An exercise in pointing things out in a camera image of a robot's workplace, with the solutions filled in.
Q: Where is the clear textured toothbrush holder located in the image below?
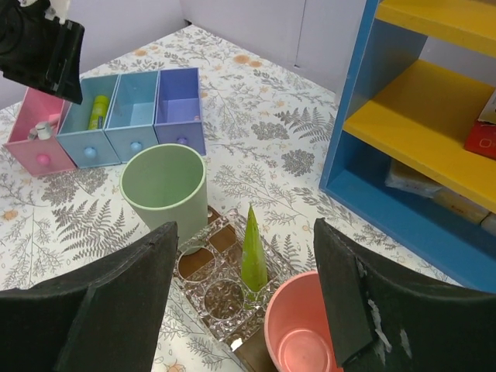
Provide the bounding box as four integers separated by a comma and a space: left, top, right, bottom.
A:
174, 208, 296, 350

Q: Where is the purple drawer box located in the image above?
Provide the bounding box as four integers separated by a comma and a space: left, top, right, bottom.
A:
154, 67, 206, 156

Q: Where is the blue wooden shelf unit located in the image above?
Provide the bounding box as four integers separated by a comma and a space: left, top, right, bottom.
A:
320, 1, 495, 292

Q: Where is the pink plastic cup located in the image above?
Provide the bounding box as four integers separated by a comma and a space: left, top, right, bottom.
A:
264, 270, 342, 372

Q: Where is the light blue drawer box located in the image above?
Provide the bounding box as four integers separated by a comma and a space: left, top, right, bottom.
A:
105, 71, 159, 163

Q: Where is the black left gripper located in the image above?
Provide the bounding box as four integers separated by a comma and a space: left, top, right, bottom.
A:
1, 1, 84, 104

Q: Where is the oval wooden tray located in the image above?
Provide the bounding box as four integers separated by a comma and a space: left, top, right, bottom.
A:
204, 209, 285, 371

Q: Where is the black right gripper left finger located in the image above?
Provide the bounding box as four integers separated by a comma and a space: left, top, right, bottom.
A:
1, 222, 178, 371

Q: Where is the pink white toothbrush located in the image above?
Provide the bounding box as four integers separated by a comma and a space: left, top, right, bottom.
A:
26, 114, 60, 141

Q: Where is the lime green toothpaste tube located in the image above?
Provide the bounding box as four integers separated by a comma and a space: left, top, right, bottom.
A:
241, 205, 268, 301
88, 95, 110, 130

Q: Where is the red small box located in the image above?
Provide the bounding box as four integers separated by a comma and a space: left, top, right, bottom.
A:
464, 121, 496, 160

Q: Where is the green plastic cup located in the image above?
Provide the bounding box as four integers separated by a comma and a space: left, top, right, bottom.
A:
119, 143, 208, 255

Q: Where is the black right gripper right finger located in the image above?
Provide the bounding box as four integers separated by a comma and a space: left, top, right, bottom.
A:
313, 219, 495, 371

